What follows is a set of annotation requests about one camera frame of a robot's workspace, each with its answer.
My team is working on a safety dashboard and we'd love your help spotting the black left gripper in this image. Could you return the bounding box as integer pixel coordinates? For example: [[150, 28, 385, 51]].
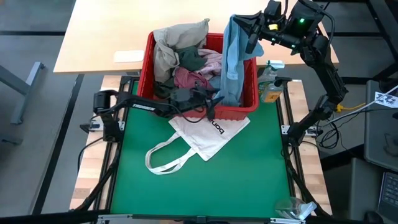
[[169, 80, 225, 121]]

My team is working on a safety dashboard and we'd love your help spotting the beige grey garment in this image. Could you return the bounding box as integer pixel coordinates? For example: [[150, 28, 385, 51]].
[[152, 17, 211, 84]]

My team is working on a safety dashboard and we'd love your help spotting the light wooden desk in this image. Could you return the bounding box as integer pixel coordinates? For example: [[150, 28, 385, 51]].
[[52, 0, 340, 75]]

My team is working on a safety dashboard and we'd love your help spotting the black round object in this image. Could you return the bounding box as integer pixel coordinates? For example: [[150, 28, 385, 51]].
[[363, 210, 385, 224]]

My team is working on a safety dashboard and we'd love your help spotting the grey keyboard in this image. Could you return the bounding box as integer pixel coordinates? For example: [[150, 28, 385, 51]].
[[377, 170, 398, 215]]

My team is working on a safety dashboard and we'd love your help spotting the black desk leg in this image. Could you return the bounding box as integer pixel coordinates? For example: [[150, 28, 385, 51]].
[[337, 0, 398, 85]]

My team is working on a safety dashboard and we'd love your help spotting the pink garment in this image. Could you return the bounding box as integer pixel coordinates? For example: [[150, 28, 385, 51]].
[[194, 48, 223, 82]]

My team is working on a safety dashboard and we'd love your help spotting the red plastic laundry basket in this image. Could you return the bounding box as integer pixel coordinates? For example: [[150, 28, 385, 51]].
[[136, 30, 261, 121]]

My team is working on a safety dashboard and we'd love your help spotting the clear spray bottle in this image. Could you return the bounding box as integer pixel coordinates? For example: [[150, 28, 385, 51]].
[[275, 196, 318, 222]]

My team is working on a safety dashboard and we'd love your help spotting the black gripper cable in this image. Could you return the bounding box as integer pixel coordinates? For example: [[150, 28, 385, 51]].
[[172, 104, 208, 124]]

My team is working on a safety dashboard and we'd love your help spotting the dark green garment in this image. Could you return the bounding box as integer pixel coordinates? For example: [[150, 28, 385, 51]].
[[154, 45, 208, 99]]

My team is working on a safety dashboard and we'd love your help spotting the white marker tag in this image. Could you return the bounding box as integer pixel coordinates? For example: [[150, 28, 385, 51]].
[[374, 91, 398, 109]]

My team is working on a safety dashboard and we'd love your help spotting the light blue garment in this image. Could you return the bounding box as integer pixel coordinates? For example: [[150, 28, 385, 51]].
[[214, 14, 265, 107]]

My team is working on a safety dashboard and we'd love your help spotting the white rod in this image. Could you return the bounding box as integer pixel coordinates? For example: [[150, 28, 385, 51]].
[[323, 85, 398, 127]]

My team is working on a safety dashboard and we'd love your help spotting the green table mat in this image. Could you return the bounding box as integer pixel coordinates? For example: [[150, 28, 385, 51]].
[[110, 80, 292, 218]]

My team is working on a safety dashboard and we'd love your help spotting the yellow cable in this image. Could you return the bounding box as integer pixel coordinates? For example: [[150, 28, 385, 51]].
[[335, 101, 368, 113]]

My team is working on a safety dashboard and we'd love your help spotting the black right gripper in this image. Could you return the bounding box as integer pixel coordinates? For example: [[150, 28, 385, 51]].
[[232, 0, 285, 55]]

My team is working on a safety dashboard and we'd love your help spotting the maroon garment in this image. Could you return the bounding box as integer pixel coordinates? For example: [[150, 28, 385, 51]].
[[173, 67, 215, 91]]

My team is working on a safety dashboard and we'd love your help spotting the spray bottle with green label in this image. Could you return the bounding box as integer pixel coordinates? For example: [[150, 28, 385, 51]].
[[257, 59, 285, 94]]

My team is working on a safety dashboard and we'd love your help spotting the grey desk leg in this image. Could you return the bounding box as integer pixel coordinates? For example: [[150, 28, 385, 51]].
[[0, 61, 46, 125]]

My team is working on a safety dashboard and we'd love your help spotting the black cable bundle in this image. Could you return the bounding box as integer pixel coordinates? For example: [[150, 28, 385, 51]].
[[317, 119, 345, 150]]

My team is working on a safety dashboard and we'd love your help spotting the white tote bag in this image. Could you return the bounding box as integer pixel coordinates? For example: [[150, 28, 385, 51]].
[[144, 115, 251, 175]]

